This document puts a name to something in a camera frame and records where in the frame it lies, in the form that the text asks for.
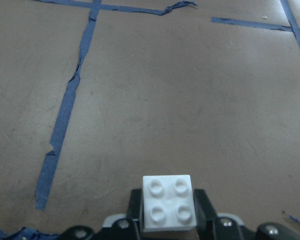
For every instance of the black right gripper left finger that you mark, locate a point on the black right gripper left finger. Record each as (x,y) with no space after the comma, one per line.
(135,205)

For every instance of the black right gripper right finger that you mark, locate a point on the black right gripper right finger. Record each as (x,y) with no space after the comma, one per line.
(204,210)

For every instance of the white building block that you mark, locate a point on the white building block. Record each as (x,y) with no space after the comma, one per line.
(168,203)

